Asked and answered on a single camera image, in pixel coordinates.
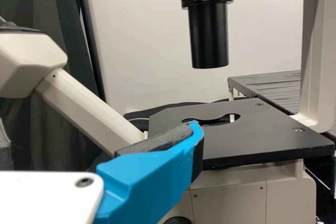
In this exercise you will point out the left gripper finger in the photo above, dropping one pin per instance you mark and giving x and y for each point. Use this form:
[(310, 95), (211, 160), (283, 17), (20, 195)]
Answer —
[(147, 176)]

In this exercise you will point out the black platform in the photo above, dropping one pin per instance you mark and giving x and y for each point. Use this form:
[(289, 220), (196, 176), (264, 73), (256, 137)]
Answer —
[(273, 87)]

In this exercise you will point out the cream microscope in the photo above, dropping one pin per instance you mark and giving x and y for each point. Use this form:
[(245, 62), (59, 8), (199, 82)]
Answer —
[(249, 140)]

